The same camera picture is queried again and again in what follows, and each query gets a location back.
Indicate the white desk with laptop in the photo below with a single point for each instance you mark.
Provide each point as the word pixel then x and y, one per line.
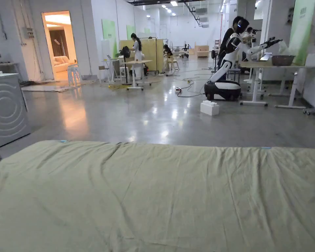
pixel 110 65

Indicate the white sofa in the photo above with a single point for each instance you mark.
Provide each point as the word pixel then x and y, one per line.
pixel 61 63

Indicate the black standing fan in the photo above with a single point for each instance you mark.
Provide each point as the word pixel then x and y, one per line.
pixel 125 56

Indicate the bed with pale green sheet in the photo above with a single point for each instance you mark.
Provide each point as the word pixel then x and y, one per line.
pixel 136 199

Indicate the white and black humanoid robot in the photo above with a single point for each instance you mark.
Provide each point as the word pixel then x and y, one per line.
pixel 229 68

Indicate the white power strip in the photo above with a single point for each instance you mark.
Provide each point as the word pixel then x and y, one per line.
pixel 178 90

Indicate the white foam block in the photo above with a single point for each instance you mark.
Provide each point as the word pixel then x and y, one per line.
pixel 209 108

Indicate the white washing machine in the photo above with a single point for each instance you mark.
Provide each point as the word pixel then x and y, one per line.
pixel 5 110

